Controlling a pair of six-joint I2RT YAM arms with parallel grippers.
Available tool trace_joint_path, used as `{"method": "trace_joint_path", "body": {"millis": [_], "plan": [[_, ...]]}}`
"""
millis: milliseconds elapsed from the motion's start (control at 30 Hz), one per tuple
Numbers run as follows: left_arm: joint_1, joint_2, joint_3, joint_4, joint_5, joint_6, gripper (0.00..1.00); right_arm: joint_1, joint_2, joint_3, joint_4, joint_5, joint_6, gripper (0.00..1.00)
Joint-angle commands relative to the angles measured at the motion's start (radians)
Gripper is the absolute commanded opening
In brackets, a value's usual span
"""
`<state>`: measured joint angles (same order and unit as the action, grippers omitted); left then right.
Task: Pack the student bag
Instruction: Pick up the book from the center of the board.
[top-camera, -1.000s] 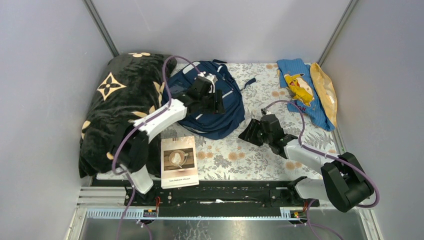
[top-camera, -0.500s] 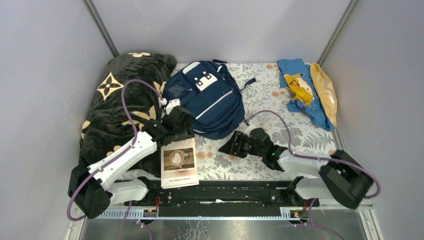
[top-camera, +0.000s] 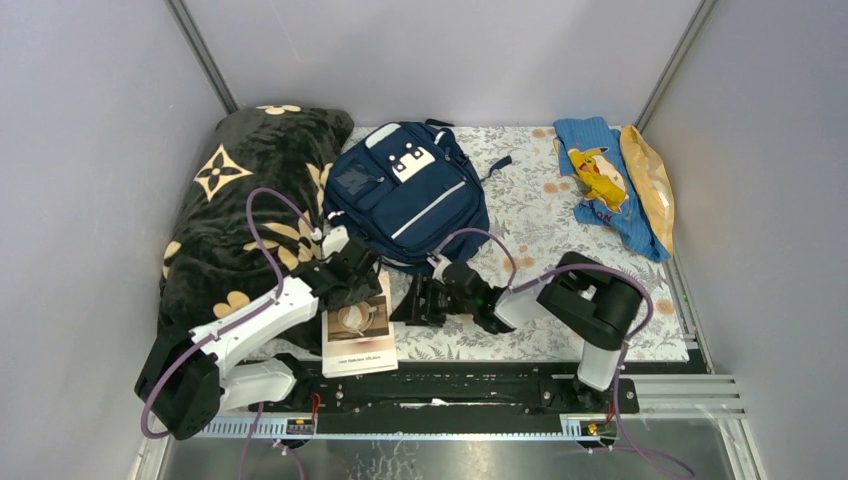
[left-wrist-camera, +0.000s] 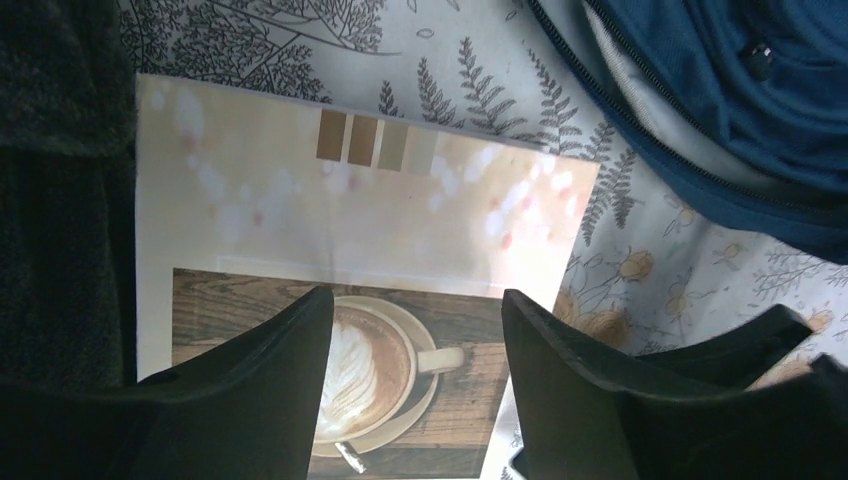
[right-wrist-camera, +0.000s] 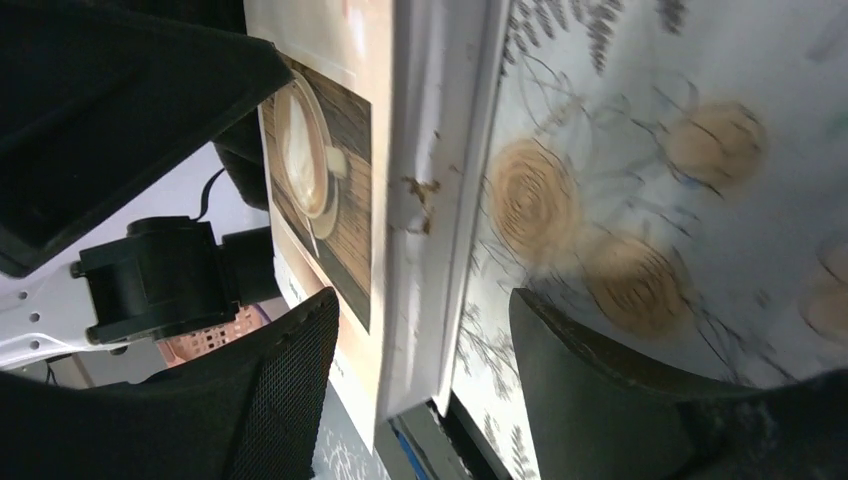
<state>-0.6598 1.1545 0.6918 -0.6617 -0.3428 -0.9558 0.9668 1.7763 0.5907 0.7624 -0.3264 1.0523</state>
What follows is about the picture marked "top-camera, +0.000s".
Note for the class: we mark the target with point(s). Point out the floral white table mat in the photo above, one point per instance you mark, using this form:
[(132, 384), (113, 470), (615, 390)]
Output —
[(530, 205)]

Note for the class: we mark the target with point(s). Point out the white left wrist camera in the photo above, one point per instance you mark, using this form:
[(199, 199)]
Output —
[(329, 242)]

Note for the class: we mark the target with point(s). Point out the black floral plush blanket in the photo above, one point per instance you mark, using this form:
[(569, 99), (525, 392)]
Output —
[(253, 202)]

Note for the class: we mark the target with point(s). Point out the yellow plastic bag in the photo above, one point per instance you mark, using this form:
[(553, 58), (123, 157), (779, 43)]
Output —
[(651, 183)]

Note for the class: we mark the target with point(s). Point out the navy blue student backpack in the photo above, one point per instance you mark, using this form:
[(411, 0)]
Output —
[(408, 189)]

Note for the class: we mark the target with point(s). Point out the blue Pikachu cloth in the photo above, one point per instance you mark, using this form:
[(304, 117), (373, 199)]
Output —
[(589, 150)]

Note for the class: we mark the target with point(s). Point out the white coffee cover book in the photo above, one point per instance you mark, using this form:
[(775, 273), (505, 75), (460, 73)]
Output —
[(360, 339)]

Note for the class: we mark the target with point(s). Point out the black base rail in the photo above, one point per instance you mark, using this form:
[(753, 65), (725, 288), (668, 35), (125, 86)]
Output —
[(444, 398)]

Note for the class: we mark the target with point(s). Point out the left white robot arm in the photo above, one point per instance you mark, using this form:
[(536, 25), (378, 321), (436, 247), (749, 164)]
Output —
[(190, 376)]

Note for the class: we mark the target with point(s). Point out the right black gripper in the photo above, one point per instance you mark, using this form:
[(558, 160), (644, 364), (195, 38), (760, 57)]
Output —
[(408, 310)]

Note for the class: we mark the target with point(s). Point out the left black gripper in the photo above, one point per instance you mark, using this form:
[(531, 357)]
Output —
[(357, 266)]

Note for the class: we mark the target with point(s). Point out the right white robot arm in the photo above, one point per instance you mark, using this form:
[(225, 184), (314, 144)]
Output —
[(598, 303)]

